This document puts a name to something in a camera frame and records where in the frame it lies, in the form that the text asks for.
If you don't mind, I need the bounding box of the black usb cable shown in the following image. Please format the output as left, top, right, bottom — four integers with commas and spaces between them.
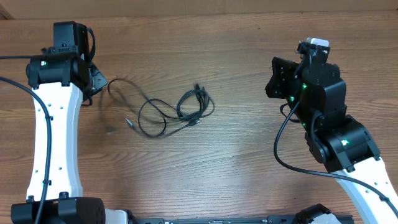
107, 77, 216, 139

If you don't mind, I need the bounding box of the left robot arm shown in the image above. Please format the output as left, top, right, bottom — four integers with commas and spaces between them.
11, 21, 134, 223

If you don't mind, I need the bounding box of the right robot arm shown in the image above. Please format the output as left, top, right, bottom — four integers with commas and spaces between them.
266, 56, 397, 223

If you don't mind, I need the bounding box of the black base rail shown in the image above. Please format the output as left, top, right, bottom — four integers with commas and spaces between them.
127, 204, 354, 224

